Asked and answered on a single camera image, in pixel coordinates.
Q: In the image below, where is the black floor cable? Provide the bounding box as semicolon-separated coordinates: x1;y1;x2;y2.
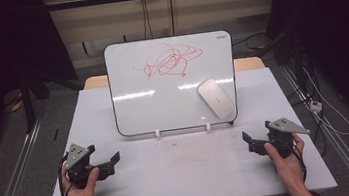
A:
230;31;269;48

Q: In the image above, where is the light wooden table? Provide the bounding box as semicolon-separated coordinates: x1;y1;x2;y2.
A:
82;55;265;91

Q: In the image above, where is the white magnetic whiteboard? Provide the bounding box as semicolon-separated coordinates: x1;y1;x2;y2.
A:
103;29;243;140

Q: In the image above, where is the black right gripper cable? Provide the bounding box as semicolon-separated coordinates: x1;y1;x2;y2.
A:
290;143;310;185

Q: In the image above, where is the white floor cable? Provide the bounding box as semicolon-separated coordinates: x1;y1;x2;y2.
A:
303;62;349;140

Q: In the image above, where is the person's right hand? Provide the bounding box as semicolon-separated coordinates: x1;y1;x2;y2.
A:
262;132;312;196

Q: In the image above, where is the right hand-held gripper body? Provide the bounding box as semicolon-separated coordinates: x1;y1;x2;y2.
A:
264;114;313;161

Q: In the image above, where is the white whiteboard eraser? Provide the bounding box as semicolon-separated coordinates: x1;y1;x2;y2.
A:
196;76;237;123

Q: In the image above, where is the white power strip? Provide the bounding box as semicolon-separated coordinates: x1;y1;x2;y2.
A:
308;98;324;115

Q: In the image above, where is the thin brown wall cable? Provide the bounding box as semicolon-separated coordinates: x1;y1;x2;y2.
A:
168;0;177;37

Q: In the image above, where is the black metal stand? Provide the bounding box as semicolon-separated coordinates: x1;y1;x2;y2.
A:
18;73;40;134

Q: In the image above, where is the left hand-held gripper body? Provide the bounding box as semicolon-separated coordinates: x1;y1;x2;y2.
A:
62;141;102;192

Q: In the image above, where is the black wall cable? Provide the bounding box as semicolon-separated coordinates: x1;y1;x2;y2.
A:
139;0;153;41

